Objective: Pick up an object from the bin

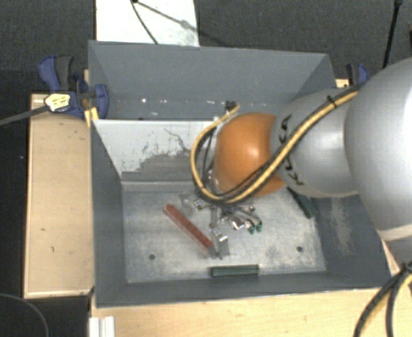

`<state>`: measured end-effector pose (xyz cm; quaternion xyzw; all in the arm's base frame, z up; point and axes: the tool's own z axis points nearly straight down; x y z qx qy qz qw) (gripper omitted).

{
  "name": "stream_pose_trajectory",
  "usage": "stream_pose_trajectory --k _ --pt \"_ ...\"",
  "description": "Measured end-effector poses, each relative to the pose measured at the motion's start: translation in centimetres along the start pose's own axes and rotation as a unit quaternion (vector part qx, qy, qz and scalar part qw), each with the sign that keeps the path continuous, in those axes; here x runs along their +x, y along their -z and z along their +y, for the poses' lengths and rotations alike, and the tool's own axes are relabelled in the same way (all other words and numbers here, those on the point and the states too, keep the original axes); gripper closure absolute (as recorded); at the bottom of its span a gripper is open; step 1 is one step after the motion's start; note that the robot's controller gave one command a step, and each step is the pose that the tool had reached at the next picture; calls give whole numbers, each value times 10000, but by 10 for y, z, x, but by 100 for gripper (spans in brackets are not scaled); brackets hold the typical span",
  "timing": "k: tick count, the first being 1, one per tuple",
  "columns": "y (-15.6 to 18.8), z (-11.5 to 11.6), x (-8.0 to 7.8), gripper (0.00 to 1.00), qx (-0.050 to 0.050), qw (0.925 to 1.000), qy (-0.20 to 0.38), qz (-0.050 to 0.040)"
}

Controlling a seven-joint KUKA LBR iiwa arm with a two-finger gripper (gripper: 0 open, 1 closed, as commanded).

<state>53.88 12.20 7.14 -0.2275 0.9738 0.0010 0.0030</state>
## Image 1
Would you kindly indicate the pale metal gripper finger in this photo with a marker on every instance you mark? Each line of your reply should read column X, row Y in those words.
column 194, row 204
column 220, row 242

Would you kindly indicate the red-brown flat block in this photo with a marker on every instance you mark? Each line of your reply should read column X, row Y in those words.
column 186, row 226

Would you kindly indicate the dark green flat block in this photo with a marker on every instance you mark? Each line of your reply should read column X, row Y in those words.
column 235, row 270

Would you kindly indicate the grey metal bin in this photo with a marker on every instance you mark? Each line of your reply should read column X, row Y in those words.
column 163, row 237

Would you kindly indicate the pale wood board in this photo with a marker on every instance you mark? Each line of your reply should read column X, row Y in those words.
column 58, row 195

